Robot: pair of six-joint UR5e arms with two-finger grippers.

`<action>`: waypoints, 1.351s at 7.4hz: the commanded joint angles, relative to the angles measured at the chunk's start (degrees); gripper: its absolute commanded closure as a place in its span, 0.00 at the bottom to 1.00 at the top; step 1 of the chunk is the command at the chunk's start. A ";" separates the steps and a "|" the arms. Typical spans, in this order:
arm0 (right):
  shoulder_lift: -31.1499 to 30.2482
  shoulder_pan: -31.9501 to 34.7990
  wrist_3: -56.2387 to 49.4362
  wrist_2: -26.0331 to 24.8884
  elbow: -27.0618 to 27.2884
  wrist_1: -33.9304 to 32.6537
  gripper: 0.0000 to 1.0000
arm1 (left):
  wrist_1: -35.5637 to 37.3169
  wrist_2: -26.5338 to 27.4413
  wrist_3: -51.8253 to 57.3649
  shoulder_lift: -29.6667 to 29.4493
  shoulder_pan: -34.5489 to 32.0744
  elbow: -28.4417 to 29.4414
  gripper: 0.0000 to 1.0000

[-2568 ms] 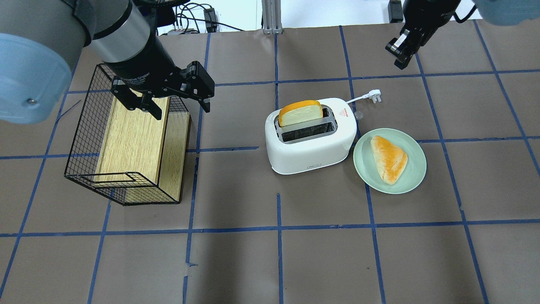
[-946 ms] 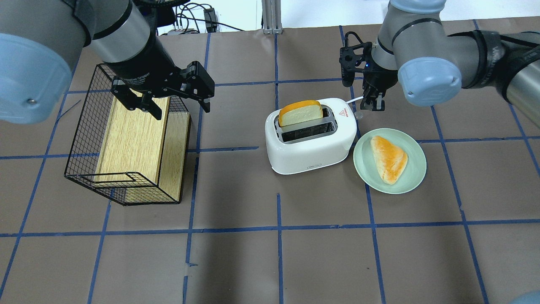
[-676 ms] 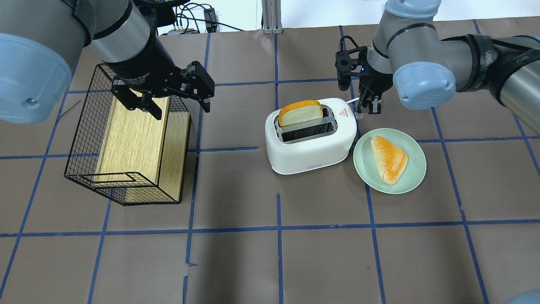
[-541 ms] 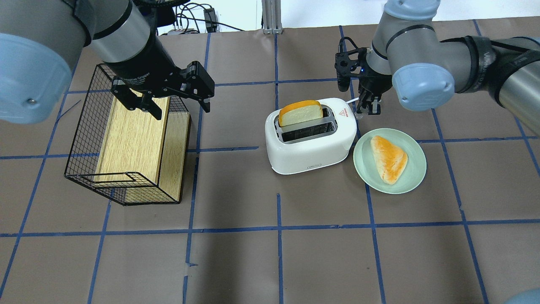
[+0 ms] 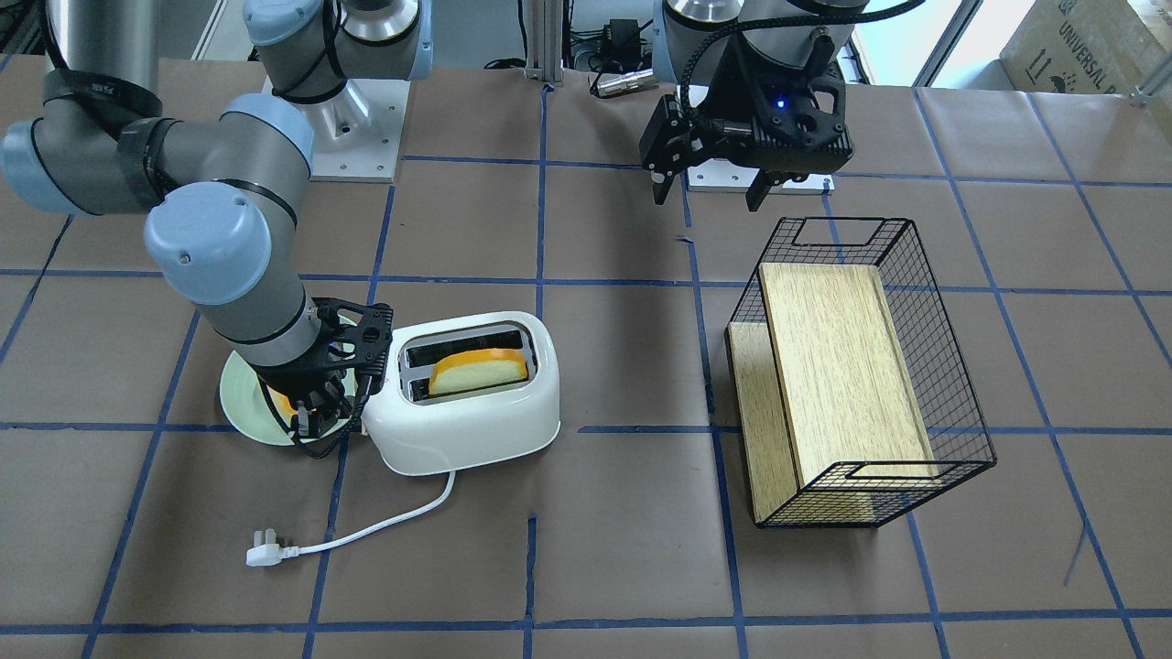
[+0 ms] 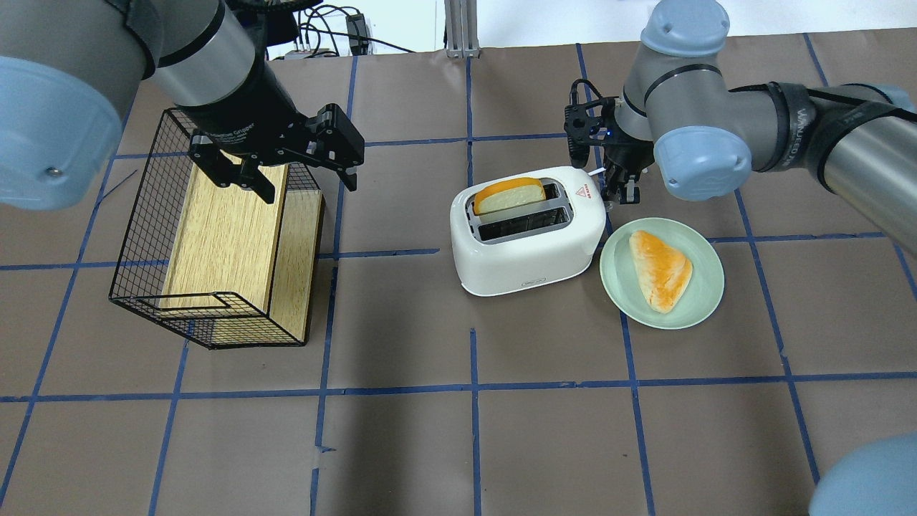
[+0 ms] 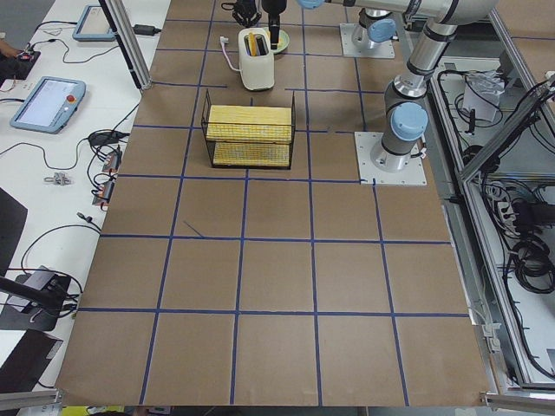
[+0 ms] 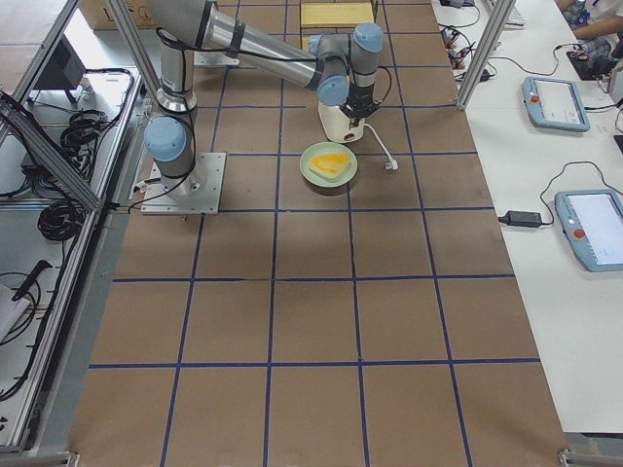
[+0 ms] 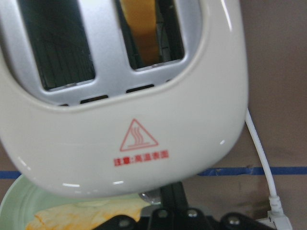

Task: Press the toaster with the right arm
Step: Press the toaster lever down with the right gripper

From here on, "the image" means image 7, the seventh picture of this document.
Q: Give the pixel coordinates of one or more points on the cream white toaster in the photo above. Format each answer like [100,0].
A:
[257,72]

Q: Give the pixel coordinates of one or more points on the crumpled white paper box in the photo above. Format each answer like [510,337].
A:
[482,94]

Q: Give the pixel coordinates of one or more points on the near blue teach pendant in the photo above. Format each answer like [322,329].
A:
[50,105]

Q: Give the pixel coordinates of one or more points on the aluminium frame post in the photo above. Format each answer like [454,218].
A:
[121,26]

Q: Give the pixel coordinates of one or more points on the small metal bracket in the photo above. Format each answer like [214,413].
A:
[58,178]

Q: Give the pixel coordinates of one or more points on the yellow toast slice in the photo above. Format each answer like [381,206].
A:
[252,44]

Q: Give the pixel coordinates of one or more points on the blue teach pendant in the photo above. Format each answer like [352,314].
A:
[50,105]
[93,26]

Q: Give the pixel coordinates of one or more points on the green plate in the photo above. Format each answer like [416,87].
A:
[283,42]

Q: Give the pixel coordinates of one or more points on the black power adapter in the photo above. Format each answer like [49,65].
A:
[145,30]

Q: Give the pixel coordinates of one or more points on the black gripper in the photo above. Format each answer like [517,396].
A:
[274,6]
[245,8]

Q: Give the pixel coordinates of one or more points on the far blue teach pendant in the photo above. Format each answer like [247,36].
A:
[93,26]

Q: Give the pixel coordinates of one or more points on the yellow bamboo mat shelves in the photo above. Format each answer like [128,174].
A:
[249,128]

